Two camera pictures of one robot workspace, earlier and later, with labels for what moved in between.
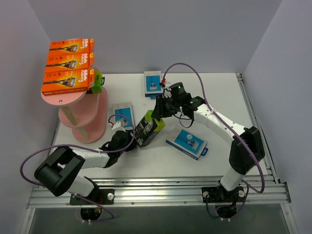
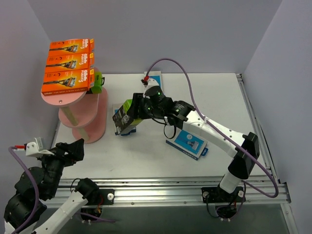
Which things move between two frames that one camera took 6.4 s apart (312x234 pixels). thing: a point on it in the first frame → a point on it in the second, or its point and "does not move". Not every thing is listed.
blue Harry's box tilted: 188,143 does not move
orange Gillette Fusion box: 66,81 does not move
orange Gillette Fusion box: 70,62 does not move
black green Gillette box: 148,127 → 122,122
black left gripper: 130,143 → 70,151
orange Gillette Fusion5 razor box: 77,46 does not move
